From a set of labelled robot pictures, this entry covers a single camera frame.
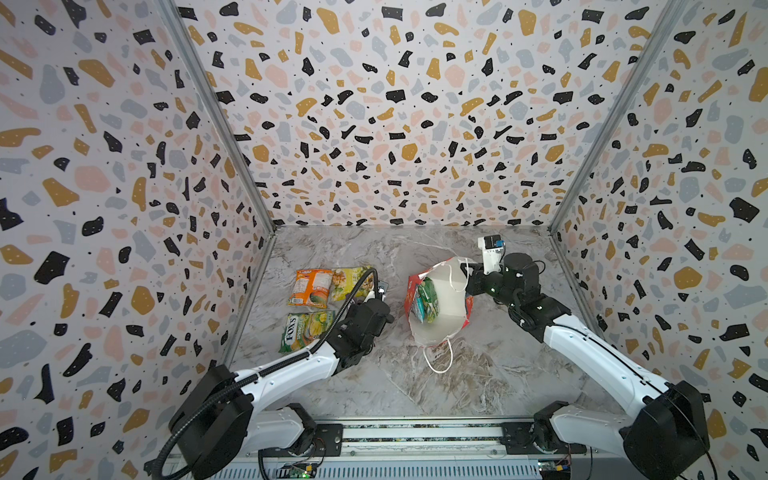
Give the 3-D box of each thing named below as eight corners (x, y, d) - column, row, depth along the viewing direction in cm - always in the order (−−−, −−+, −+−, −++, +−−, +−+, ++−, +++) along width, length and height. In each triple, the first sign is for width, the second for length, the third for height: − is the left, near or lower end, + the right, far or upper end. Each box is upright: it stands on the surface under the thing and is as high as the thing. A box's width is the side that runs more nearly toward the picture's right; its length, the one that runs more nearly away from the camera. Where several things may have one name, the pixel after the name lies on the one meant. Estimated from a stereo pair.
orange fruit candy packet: (289, 308, 100) (286, 302, 97) (299, 275, 109) (296, 269, 106) (326, 308, 100) (324, 303, 97) (332, 275, 109) (331, 269, 106)
